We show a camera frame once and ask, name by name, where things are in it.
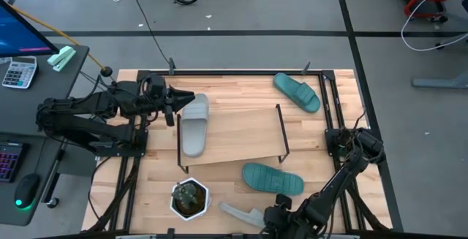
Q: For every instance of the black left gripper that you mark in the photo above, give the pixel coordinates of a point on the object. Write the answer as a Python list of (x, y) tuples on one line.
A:
[(169, 114)]

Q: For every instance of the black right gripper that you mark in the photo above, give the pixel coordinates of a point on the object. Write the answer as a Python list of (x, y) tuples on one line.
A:
[(279, 217)]

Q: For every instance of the green rubber slide sandal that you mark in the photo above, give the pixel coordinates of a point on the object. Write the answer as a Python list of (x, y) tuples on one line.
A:
[(272, 178), (292, 87)]

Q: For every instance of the grey rubber slide sandal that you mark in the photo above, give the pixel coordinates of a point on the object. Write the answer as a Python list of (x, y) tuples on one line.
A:
[(237, 212), (194, 136)]

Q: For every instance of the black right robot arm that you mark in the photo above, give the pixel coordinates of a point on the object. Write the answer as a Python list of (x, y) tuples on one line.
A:
[(336, 179)]

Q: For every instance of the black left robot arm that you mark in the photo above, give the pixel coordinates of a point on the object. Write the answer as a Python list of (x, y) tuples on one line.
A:
[(80, 107)]

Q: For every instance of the white hexagonal plant pot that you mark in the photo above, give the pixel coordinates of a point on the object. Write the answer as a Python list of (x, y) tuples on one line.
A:
[(190, 217)]

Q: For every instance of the small green cactus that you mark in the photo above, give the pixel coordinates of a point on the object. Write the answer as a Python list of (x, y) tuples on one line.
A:
[(184, 193)]

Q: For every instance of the mint green stapler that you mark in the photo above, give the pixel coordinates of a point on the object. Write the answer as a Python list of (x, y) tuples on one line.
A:
[(61, 58)]

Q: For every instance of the black office desk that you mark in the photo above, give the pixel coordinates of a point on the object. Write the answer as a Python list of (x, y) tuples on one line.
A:
[(55, 82)]

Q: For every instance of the grey desk calculator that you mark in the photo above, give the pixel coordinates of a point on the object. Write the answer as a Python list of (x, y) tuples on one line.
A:
[(18, 74)]

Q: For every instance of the black desk caster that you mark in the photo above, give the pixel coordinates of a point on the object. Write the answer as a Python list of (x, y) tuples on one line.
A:
[(52, 202)]

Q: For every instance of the computer monitor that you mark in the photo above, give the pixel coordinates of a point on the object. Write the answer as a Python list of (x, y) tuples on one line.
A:
[(18, 34)]

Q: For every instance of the black computer mouse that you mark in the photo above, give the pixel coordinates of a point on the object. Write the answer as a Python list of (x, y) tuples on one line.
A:
[(27, 189)]

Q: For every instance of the backlit black keyboard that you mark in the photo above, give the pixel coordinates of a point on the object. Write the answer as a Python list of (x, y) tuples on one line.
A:
[(9, 162)]

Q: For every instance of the grey metal stand base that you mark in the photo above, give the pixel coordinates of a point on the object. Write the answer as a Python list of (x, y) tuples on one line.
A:
[(438, 82)]

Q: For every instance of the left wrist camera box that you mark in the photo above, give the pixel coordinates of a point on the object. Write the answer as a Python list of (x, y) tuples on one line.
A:
[(156, 85)]

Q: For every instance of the black frame clamp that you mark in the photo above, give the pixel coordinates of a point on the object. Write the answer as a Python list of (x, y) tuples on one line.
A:
[(171, 67)]

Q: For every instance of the black aluminium table frame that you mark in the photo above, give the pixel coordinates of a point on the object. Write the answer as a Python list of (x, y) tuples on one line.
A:
[(234, 72)]

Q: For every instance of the wooden shelf with black frame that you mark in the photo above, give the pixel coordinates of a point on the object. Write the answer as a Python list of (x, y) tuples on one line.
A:
[(248, 133)]

